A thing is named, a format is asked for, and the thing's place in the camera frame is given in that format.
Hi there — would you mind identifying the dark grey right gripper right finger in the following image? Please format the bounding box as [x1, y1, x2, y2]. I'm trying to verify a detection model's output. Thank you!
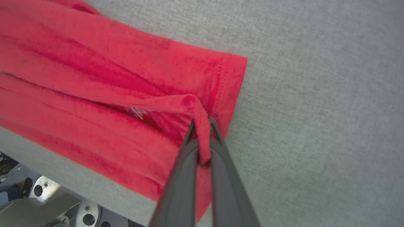
[209, 116, 261, 227]

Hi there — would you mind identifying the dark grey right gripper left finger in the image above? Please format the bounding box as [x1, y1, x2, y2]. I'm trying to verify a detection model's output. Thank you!
[148, 119, 199, 227]

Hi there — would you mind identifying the red and white jersey shirt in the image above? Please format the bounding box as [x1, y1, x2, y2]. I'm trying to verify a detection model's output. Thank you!
[0, 0, 248, 223]

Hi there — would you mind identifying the grey fabric sofa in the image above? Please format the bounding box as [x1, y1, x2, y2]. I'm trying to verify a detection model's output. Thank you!
[0, 0, 404, 227]

